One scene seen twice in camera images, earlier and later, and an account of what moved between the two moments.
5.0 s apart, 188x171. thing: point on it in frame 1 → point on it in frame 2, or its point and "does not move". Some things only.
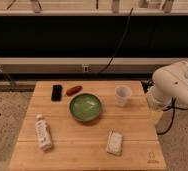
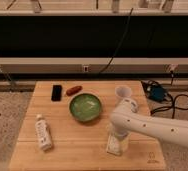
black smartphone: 56,92 does not move
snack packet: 114,142 does not move
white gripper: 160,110 → 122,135
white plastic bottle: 43,133 does not move
